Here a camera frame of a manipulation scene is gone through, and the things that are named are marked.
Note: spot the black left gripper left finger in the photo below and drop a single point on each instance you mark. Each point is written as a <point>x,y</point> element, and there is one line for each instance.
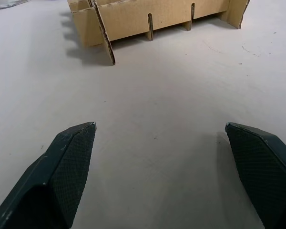
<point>62,171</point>

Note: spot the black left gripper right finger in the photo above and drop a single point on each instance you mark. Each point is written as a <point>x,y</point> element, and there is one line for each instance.
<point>259,167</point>

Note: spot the cardboard divider structure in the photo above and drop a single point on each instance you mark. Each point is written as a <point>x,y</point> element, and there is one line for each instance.
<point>143,19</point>

